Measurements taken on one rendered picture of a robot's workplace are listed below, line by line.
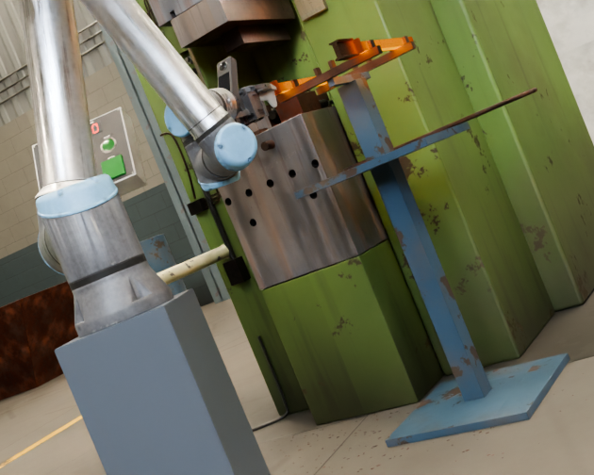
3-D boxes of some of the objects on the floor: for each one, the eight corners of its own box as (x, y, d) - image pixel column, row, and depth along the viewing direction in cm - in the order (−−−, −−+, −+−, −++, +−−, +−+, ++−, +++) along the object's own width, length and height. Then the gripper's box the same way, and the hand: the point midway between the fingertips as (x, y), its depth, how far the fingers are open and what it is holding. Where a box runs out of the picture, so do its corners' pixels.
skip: (54, 381, 821) (19, 299, 818) (-70, 425, 909) (-102, 351, 906) (129, 341, 927) (98, 269, 924) (11, 384, 1015) (-17, 318, 1012)
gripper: (214, 135, 203) (264, 123, 221) (248, 118, 197) (296, 106, 215) (200, 101, 203) (251, 92, 221) (234, 83, 197) (284, 74, 214)
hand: (266, 90), depth 216 cm, fingers open, 3 cm apart
